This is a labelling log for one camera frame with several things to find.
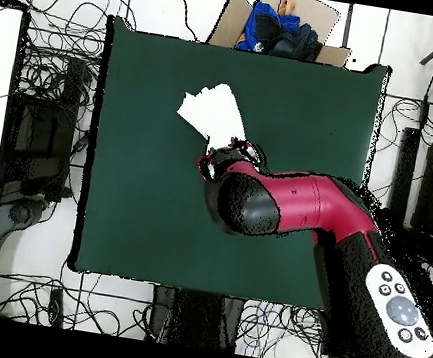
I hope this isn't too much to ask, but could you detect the dark navy garment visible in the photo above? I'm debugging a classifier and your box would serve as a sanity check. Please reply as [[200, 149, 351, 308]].
[[250, 10, 327, 64]]

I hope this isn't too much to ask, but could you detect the blue garment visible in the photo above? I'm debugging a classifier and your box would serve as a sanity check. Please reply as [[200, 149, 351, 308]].
[[234, 0, 305, 60]]

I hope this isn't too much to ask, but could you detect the brown cardboard box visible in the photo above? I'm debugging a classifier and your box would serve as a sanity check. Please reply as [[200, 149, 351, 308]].
[[204, 0, 359, 69]]

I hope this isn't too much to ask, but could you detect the dark green table cloth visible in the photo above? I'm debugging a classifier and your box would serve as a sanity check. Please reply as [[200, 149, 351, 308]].
[[66, 13, 393, 317]]

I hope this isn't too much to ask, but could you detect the black and blue cable tangle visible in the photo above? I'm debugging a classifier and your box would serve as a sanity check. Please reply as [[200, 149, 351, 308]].
[[232, 295, 338, 358]]

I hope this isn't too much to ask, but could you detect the white towel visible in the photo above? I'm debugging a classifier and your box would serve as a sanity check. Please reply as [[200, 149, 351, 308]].
[[170, 76, 256, 160]]

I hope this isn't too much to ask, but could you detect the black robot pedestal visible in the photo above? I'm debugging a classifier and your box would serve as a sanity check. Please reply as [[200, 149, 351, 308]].
[[144, 284, 247, 355]]

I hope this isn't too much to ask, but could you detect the black power strip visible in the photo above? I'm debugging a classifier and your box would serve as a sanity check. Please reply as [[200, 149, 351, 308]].
[[45, 285, 68, 328]]

